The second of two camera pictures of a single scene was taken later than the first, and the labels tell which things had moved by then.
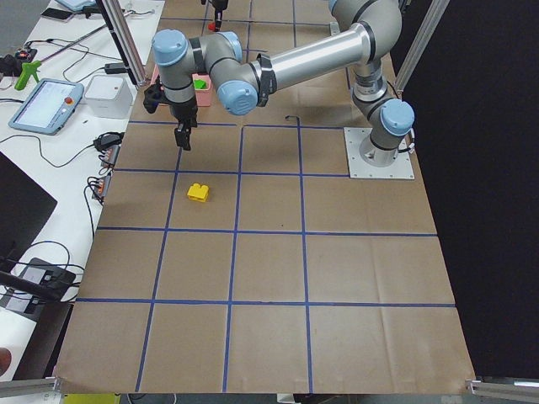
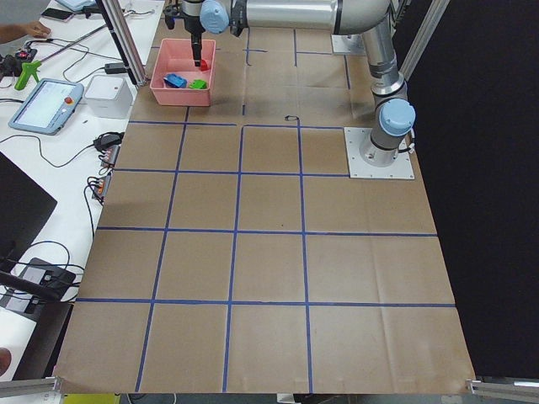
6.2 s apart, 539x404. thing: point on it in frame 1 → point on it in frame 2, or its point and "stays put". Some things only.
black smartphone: x=57 y=14 stays put
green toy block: x=199 y=84 stays put
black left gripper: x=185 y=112 → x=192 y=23
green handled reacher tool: x=29 y=69 stays put
